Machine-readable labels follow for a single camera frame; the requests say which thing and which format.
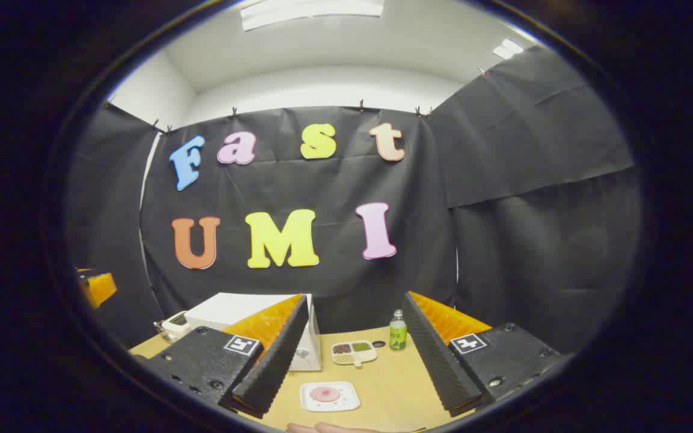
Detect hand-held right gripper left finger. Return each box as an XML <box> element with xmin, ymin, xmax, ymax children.
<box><xmin>142</xmin><ymin>293</ymin><xmax>311</xmax><ymax>420</ymax></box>

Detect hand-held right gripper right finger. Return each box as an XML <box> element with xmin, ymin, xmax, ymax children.
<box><xmin>402</xmin><ymin>291</ymin><xmax>564</xmax><ymax>417</ymax></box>

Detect white microwave oven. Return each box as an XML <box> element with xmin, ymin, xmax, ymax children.
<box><xmin>184</xmin><ymin>293</ymin><xmax>322</xmax><ymax>372</ymax></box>

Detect white square plate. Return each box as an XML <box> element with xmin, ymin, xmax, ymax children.
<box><xmin>300</xmin><ymin>381</ymin><xmax>361</xmax><ymax>413</ymax></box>

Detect green drink bottle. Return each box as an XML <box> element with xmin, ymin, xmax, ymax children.
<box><xmin>389</xmin><ymin>310</ymin><xmax>408</xmax><ymax>351</ymax></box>

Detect white divided grain dish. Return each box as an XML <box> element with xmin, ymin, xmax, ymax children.
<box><xmin>331</xmin><ymin>340</ymin><xmax>378</xmax><ymax>367</ymax></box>

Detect white toaster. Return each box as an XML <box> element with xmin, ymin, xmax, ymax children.
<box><xmin>162</xmin><ymin>311</ymin><xmax>192</xmax><ymax>342</ymax></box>

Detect black backdrop cloth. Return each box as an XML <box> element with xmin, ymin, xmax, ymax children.
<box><xmin>65</xmin><ymin>45</ymin><xmax>643</xmax><ymax>355</ymax></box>

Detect small ceiling light panel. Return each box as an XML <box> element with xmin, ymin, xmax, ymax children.
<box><xmin>492</xmin><ymin>38</ymin><xmax>525</xmax><ymax>60</ymax></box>

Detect long ceiling light panel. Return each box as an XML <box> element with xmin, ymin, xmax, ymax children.
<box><xmin>240</xmin><ymin>0</ymin><xmax>385</xmax><ymax>32</ymax></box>

